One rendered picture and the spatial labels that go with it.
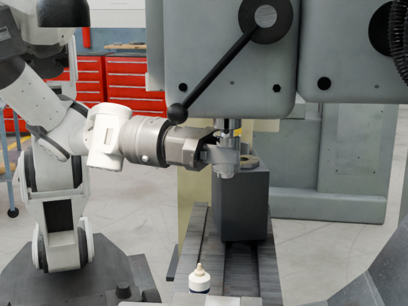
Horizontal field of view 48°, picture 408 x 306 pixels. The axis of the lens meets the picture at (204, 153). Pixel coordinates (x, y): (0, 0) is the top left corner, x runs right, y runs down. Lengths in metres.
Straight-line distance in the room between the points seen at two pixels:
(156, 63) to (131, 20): 9.27
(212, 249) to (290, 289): 1.58
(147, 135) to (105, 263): 1.08
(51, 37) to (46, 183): 0.49
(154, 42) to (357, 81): 0.31
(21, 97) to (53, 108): 0.08
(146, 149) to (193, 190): 1.88
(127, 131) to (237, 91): 0.24
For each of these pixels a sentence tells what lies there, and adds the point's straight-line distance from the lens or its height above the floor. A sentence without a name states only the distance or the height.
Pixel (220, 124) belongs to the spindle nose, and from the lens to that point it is 0.74.
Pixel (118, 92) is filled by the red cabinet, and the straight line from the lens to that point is 5.52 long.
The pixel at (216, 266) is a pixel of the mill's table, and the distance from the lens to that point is 1.09.
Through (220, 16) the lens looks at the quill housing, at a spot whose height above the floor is 1.46.
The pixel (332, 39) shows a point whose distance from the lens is 0.63.
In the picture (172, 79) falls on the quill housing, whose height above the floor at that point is 1.37.
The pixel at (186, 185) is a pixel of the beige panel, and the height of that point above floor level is 0.52.
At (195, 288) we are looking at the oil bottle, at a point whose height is 0.97.
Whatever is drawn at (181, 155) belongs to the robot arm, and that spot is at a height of 1.23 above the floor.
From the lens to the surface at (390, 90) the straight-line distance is 0.66.
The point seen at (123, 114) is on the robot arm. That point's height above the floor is 1.28.
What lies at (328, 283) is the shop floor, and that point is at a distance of 2.81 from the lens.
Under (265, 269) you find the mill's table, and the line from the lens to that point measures 1.09.
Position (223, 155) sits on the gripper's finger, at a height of 1.24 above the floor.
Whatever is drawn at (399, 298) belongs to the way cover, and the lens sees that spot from 0.95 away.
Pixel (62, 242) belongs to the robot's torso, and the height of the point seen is 0.75.
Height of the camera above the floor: 1.46
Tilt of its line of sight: 17 degrees down
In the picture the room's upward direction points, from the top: straight up
